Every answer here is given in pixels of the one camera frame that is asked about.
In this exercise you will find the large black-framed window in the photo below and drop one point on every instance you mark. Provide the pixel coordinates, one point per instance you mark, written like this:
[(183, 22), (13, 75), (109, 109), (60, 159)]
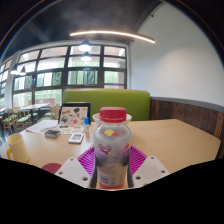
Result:
[(66, 76)]

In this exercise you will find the red-capped clear drink bottle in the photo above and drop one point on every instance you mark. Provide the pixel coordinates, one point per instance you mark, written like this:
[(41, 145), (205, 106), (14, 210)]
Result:
[(111, 150)]

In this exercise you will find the small dark box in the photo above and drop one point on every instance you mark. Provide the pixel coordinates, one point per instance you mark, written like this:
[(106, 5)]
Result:
[(52, 133)]

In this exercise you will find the white paper sheets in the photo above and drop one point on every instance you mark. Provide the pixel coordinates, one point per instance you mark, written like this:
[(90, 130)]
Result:
[(41, 126)]

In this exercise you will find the small blue-capped tube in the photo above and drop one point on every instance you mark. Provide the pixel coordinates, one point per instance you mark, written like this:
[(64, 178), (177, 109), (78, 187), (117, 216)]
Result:
[(86, 124)]

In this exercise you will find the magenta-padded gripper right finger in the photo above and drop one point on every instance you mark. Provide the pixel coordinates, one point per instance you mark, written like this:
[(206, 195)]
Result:
[(150, 170)]

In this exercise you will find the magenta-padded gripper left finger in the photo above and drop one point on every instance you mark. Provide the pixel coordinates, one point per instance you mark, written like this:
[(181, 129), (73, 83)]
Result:
[(73, 171)]

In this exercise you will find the small white flat device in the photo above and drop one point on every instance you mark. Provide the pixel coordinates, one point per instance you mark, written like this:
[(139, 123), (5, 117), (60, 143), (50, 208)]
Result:
[(76, 138)]

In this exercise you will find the wooden dining table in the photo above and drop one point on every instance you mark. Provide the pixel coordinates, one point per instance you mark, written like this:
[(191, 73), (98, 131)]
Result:
[(35, 106)]

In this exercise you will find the group of pendant lamps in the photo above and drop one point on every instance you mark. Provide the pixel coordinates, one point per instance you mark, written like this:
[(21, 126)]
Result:
[(85, 46)]

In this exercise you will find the flat round red coaster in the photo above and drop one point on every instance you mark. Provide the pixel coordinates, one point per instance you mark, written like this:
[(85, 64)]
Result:
[(51, 167)]

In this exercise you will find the curved linear ceiling light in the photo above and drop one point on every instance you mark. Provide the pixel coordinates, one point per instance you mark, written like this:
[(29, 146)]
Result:
[(113, 32)]

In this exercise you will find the group of green-seated wooden chairs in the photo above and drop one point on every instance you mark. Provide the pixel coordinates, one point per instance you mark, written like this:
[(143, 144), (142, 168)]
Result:
[(20, 119)]

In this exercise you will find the green upholstered bench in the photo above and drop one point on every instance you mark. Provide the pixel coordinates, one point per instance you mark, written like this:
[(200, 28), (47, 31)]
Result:
[(106, 100)]

